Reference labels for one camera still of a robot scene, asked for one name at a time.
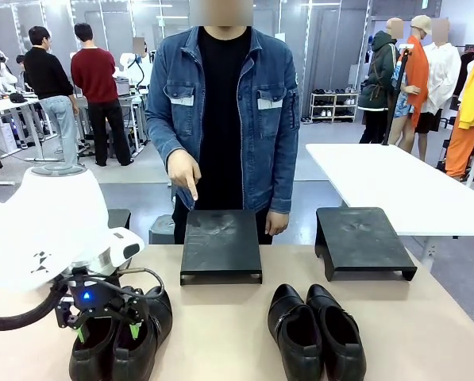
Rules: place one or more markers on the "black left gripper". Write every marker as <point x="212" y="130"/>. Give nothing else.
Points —
<point x="91" y="295"/>

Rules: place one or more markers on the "black leather ankle shoe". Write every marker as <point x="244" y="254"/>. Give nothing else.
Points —
<point x="288" y="301"/>
<point x="85" y="367"/>
<point x="324" y="297"/>
<point x="157" y="313"/>

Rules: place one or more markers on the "person's left forearm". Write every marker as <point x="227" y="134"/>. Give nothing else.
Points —
<point x="284" y="178"/>

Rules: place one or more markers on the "person's right forearm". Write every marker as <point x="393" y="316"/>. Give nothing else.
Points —
<point x="161" y="147"/>

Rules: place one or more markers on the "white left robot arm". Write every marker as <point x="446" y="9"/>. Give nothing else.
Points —
<point x="42" y="222"/>

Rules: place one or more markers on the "black metal shoe stand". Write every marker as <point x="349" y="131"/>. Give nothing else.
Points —
<point x="220" y="246"/>
<point x="363" y="242"/>

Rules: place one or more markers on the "person in denim jacket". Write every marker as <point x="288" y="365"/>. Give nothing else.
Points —
<point x="268" y="131"/>

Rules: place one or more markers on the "person in white top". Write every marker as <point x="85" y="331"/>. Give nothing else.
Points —
<point x="146" y="59"/>

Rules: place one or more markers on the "person's right hand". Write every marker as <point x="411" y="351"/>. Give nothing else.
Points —
<point x="183" y="166"/>

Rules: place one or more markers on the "person's left hand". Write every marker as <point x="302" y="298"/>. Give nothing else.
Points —
<point x="277" y="222"/>

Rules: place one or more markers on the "grey bin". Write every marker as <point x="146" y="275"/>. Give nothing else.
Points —
<point x="161" y="230"/>

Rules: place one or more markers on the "white background desk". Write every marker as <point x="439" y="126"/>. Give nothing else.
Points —
<point x="6" y="104"/>

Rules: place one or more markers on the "man in red sweater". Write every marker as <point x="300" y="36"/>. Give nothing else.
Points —
<point x="93" y="75"/>

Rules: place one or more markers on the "man in black sweater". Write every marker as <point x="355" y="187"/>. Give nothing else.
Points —
<point x="46" y="75"/>

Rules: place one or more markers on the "small white background robot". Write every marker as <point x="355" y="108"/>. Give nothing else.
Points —
<point x="4" y="75"/>

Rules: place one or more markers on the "white side table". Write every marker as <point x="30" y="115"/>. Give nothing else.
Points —
<point x="379" y="178"/>

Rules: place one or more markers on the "white shoe rack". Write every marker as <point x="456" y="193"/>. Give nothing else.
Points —
<point x="334" y="105"/>

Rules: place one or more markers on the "orange trousers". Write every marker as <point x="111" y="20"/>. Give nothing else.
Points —
<point x="461" y="151"/>

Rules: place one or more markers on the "mannequin with orange scarf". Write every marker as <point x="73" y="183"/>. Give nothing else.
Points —
<point x="415" y="67"/>

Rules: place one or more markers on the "mannequin in white shirt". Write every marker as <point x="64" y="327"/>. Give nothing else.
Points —
<point x="443" y="75"/>

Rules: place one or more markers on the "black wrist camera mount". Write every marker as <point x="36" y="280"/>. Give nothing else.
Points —
<point x="64" y="313"/>

